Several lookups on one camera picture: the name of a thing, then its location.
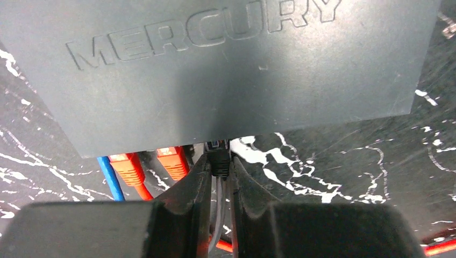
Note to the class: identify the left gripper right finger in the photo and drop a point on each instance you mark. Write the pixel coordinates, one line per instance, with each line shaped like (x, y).
(264, 226)

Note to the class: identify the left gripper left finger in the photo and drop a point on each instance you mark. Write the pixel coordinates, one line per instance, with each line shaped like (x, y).
(174, 224)

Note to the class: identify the black pad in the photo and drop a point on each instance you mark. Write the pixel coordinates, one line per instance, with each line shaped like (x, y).
(128, 76)

